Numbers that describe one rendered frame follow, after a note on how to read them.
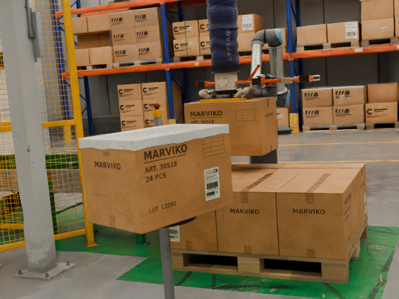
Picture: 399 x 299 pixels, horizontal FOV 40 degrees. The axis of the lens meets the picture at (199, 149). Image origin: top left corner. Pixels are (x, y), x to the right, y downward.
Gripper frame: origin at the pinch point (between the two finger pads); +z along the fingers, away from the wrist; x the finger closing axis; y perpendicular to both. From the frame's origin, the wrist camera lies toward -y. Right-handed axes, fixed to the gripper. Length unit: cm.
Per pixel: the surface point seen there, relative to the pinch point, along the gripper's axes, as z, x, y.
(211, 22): 10, 46, 32
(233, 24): 5.0, 43.2, 17.5
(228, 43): 8.2, 29.7, 21.0
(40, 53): 94, 30, 123
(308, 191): 79, -64, -49
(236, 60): 4.1, 16.9, 17.4
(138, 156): 197, -23, -6
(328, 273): 81, -113, -59
